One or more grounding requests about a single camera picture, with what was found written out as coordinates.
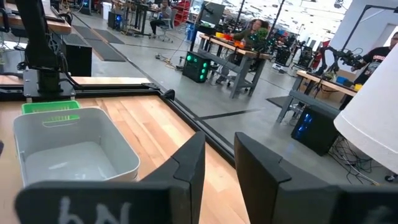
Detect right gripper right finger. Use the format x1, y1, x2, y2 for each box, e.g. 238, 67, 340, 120
233, 131, 398, 224

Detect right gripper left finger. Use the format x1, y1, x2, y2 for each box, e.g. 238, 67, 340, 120
14, 131, 206, 224

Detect green slotted plastic basket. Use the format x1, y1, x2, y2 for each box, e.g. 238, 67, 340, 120
21, 100, 81, 128

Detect red shelf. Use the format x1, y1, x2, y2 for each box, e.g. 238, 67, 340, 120
174, 0, 192, 26

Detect computer tower blue lights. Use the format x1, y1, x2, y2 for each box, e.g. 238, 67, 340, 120
290, 105, 341, 156

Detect table lamp white shade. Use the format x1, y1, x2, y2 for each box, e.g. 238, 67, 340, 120
333, 43, 398, 175

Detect wooden workbench grey legs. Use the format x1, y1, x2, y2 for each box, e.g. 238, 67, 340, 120
275, 70, 358, 124
198, 33, 273, 100

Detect black cabinet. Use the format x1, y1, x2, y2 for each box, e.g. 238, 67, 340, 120
63, 43, 93, 78

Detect computer tower green lights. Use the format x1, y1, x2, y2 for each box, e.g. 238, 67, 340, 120
182, 51, 210, 83

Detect black floor mat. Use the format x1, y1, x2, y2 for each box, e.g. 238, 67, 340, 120
93, 28, 125, 45
62, 33, 90, 47
85, 39, 127, 62
72, 24, 102, 40

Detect person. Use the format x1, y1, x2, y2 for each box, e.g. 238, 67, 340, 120
233, 18, 270, 43
150, 0, 174, 37
338, 30, 398, 111

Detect black computer tower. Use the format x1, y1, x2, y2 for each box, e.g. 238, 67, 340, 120
107, 11, 125, 31

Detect grey office chair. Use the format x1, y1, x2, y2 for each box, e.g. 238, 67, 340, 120
160, 8, 178, 43

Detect wooden table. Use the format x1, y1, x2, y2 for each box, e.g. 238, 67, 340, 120
0, 2, 72, 35

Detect black monitor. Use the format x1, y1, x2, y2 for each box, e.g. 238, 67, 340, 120
200, 1, 226, 27

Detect white plastic bin with handles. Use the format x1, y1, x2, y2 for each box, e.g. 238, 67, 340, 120
12, 106, 141, 187

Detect floor cables bundle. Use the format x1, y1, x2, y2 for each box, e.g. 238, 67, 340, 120
329, 136, 380, 186

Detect black aluminium table frame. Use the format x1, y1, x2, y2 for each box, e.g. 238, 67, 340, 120
0, 82, 237, 167

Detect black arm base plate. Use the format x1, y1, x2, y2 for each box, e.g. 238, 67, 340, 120
23, 68, 76, 100

